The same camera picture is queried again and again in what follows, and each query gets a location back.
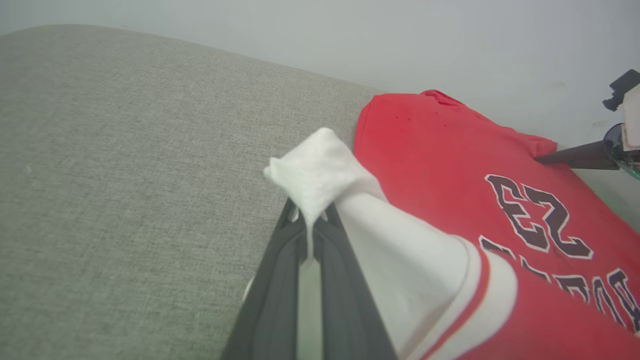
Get grey fabric sofa cushion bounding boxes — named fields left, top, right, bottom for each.
left=0, top=24, right=640, bottom=360

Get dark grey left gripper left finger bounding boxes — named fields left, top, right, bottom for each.
left=222, top=200, right=308, bottom=360

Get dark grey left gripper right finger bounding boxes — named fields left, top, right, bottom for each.
left=312, top=204, right=398, bottom=360

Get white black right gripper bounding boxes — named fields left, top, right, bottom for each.
left=534, top=84, right=640, bottom=181

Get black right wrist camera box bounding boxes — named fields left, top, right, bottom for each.
left=602, top=70, right=640, bottom=112

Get red basketball jersey white sleeves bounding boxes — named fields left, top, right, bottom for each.
left=263, top=90, right=640, bottom=360

